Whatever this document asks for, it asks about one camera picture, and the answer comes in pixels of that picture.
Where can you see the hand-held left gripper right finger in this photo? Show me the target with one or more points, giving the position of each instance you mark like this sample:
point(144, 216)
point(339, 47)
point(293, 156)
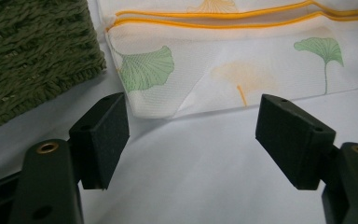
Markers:
point(292, 143)

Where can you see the green woven basket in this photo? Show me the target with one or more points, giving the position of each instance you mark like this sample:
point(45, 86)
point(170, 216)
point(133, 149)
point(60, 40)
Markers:
point(34, 53)

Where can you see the leaf print mesh laundry bag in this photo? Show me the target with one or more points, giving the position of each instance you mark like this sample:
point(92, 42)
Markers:
point(230, 56)

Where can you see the white table sheet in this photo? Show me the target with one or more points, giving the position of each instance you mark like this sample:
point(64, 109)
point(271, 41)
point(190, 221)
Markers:
point(199, 174)

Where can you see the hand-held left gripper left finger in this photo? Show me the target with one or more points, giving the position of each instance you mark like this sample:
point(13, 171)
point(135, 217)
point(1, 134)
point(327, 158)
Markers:
point(101, 140)

